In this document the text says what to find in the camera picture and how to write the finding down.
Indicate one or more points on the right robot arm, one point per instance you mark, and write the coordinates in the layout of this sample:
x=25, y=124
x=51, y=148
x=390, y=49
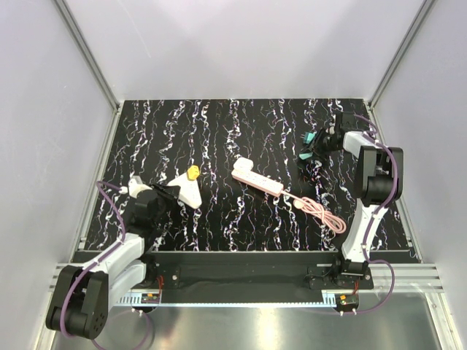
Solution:
x=378, y=182

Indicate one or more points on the white triangular socket adapter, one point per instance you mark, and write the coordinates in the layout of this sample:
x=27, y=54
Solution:
x=189, y=192

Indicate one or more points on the yellow USB charger plug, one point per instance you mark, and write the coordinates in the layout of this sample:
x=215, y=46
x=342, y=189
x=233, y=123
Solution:
x=193, y=173

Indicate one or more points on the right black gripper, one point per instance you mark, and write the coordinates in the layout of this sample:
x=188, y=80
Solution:
x=319, y=152

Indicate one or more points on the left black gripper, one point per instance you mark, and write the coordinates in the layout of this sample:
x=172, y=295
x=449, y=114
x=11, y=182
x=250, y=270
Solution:
x=168, y=195

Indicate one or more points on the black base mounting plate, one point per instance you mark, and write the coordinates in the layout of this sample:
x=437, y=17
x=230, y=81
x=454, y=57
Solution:
x=242, y=295

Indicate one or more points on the dark teal dual USB charger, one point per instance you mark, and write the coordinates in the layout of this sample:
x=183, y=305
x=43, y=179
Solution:
x=308, y=137

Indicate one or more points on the white plug on strip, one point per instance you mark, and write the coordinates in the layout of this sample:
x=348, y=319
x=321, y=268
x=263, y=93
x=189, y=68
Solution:
x=243, y=164

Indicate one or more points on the light teal USB-C charger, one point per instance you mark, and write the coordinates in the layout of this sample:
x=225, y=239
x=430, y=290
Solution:
x=306, y=156

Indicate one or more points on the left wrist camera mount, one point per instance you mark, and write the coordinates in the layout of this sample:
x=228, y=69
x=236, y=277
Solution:
x=134, y=187

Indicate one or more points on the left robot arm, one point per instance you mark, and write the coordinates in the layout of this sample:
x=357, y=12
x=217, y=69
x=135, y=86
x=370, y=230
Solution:
x=85, y=293

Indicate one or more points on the pink power strip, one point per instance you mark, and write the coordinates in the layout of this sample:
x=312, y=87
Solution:
x=259, y=182

